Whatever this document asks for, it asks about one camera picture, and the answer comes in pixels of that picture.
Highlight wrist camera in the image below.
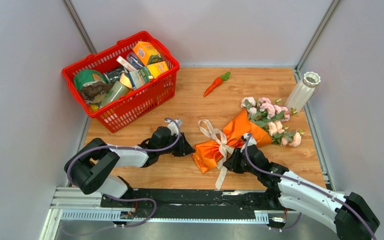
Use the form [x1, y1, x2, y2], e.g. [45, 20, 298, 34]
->
[241, 133, 257, 150]
[165, 119, 183, 136]

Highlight white red small box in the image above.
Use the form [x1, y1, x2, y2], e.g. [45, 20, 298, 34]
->
[116, 56, 137, 72]

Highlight green round package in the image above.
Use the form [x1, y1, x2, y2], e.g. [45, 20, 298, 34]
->
[73, 69, 110, 91]

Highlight cream ribbon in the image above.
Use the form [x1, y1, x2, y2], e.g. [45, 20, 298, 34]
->
[198, 119, 234, 190]

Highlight white ribbed ceramic vase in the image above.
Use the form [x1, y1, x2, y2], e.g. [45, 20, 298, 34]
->
[284, 71, 321, 115]

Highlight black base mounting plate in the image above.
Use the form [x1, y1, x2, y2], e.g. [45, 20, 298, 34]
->
[100, 188, 285, 220]

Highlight orange toy carrot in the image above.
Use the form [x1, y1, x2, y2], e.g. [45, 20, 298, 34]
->
[203, 71, 231, 97]

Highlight dark snack packet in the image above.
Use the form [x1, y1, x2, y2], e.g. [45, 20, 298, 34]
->
[103, 66, 127, 84]

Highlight red plastic shopping basket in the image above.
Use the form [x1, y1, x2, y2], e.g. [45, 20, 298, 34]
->
[61, 30, 180, 133]

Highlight orange wrapping paper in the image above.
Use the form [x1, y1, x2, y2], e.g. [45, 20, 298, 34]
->
[192, 109, 273, 173]

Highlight aluminium rail frame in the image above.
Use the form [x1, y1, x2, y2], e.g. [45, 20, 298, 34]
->
[39, 187, 349, 240]

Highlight pink flower bouquet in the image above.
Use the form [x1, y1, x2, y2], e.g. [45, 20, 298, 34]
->
[240, 97, 305, 147]

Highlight yellow sponge pack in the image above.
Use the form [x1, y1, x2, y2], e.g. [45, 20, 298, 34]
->
[146, 61, 169, 79]

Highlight green scrub sponge box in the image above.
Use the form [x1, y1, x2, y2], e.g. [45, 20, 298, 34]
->
[128, 66, 154, 90]

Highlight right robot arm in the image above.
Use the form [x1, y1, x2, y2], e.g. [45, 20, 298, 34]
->
[223, 144, 380, 240]

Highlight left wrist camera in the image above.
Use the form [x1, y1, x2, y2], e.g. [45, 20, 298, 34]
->
[165, 119, 183, 136]

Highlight orange green box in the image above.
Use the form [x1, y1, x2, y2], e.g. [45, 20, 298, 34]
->
[133, 41, 163, 66]

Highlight brown crumpled bag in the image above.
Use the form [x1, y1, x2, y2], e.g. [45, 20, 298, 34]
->
[79, 81, 113, 104]

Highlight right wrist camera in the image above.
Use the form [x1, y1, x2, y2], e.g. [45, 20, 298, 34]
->
[241, 133, 257, 150]

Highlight green cylinder bottle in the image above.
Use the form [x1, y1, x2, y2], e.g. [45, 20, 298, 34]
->
[99, 80, 131, 109]

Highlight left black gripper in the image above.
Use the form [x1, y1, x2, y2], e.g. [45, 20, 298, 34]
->
[158, 132, 196, 157]

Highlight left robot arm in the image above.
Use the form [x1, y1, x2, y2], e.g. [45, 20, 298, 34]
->
[64, 122, 195, 208]

